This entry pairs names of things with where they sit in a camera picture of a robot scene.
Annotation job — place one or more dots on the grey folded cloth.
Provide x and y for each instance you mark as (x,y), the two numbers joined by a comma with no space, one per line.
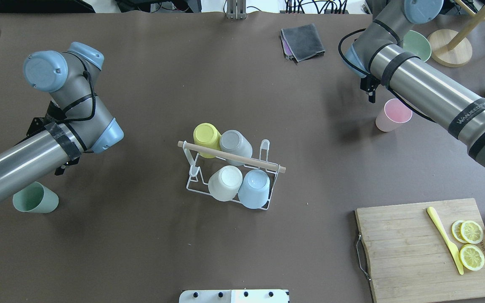
(301,43)

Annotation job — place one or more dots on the white cup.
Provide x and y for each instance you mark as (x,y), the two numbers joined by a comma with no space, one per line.
(225,183)

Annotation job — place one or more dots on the green bowl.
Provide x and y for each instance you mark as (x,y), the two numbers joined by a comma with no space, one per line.
(415,43)

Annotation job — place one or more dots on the pink cup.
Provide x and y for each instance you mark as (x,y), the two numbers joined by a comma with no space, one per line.
(393,115)

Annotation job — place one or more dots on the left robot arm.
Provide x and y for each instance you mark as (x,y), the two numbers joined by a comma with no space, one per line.
(76,121)

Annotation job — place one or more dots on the lemon slice lower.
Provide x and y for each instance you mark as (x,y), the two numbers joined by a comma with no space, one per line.
(472,257)

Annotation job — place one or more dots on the white control box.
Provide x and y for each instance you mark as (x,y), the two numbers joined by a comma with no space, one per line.
(235,296)

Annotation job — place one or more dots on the lemon slice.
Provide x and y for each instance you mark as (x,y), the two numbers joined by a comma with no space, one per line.
(472,257)
(467,232)

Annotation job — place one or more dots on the grey cup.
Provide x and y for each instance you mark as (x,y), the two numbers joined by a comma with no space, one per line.
(234,142)

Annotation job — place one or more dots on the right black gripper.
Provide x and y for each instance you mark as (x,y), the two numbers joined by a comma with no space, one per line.
(369,87)

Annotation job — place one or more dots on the bamboo cutting board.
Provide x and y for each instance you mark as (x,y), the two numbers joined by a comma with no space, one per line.
(407,259)

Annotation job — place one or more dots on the light blue cup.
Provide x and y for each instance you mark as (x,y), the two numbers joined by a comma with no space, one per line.
(254,189)

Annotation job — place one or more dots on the lemon slice upper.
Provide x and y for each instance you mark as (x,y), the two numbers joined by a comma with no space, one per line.
(467,232)

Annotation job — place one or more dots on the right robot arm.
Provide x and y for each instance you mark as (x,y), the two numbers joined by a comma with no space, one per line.
(376,54)

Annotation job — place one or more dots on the light green cup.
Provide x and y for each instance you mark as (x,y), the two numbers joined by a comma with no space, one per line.
(35,198)

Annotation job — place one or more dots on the white wire cup holder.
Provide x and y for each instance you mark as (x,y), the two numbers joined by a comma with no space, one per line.
(198,181)

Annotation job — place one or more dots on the yellow cup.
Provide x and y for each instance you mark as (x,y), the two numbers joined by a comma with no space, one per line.
(205,134)

